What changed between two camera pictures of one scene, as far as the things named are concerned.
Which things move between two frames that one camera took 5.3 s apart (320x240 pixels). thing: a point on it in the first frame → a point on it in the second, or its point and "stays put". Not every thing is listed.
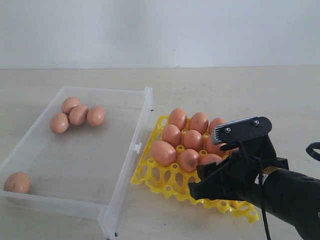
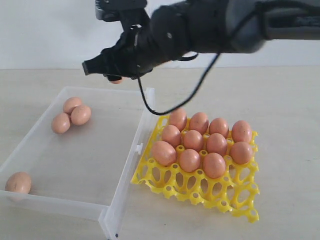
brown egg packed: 199,122 stays put
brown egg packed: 178,117 stays put
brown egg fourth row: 189,159 stays put
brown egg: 96,116 → 117,81
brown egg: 171,134 stays put
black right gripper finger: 218,182 → 110,62
